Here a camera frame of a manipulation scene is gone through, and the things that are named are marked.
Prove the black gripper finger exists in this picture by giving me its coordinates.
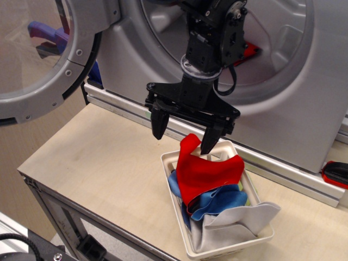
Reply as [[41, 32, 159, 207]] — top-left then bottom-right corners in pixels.
[[151, 103, 170, 140], [201, 126, 221, 155]]

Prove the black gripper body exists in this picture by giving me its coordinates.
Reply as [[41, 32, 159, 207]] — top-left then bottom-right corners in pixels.
[[145, 75, 240, 135]]

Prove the red cloth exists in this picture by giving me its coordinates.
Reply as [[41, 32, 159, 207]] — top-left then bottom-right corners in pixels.
[[176, 134, 245, 215]]

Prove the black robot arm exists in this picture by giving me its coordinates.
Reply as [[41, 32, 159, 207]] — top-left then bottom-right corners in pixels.
[[145, 1, 248, 154]]

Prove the grey toy washing machine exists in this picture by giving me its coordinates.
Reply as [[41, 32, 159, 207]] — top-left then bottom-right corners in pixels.
[[97, 1, 347, 172]]

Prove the grey round machine door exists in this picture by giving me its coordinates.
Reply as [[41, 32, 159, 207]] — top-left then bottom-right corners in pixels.
[[1, 1, 120, 126]]

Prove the blue cloth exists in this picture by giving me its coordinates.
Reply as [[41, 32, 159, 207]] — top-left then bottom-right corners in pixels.
[[181, 184, 248, 228]]

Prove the red object inside drum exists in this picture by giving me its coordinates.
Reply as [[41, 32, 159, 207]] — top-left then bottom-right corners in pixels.
[[233, 41, 262, 66]]

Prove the grey cloth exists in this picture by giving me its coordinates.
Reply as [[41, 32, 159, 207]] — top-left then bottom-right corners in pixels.
[[190, 202, 281, 253]]

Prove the blue purple clamp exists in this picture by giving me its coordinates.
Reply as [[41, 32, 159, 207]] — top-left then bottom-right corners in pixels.
[[27, 21, 102, 87]]

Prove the red black clamp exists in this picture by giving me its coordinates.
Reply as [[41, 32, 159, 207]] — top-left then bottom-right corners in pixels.
[[321, 161, 347, 190]]

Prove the aluminium profile rail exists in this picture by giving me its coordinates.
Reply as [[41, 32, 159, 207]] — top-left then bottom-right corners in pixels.
[[83, 83, 347, 208]]

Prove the metal table frame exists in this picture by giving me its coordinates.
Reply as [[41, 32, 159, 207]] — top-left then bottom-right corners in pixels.
[[23, 175, 177, 260]]

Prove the black device with cable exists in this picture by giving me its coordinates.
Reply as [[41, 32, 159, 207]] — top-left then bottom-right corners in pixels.
[[1, 231, 76, 260]]

